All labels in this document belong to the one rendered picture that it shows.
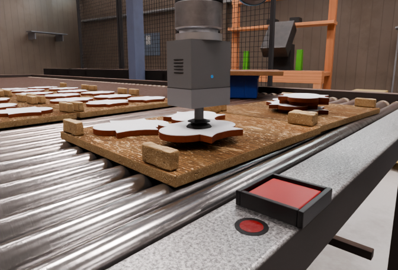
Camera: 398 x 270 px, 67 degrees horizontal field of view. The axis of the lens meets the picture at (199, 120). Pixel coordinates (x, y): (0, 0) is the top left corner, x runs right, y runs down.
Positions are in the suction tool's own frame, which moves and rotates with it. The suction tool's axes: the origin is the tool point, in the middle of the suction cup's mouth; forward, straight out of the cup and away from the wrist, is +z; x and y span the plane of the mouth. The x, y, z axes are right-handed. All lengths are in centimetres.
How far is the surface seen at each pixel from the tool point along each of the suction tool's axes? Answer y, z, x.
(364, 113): -56, 2, 6
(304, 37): -646, -75, -361
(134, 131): 6.3, 0.7, -10.9
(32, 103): 10, 1, -73
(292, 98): -36.8, -2.6, -5.4
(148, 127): 3.1, 0.4, -11.0
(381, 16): -684, -109, -210
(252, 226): 12.0, 3.7, 21.4
